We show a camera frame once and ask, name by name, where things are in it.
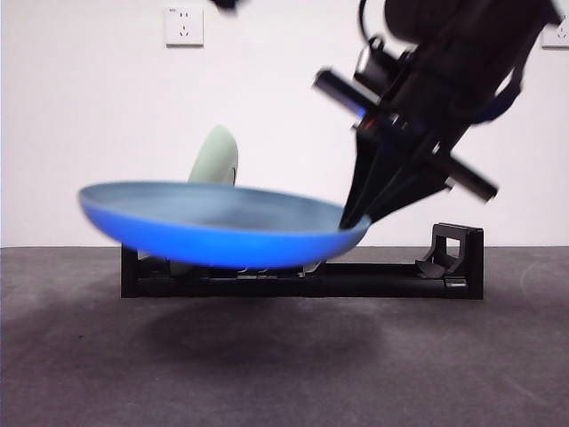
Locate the green round plate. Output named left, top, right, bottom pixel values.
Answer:
left=171, top=124, right=240, bottom=278

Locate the blue round plate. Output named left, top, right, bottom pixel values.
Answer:
left=77, top=180, right=373, bottom=270

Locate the black plastic plate rack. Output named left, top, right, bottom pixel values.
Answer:
left=120, top=222, right=485, bottom=301

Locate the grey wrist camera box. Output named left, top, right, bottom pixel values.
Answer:
left=353, top=37, right=401, bottom=90

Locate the black and blue cable loop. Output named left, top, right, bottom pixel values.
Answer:
left=469, top=66, right=522, bottom=124

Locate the thin black camera cable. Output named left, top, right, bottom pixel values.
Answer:
left=357, top=0, right=379, bottom=45

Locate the white wall socket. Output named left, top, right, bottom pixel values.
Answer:
left=164, top=6, right=205, bottom=48
left=541, top=17, right=569, bottom=50

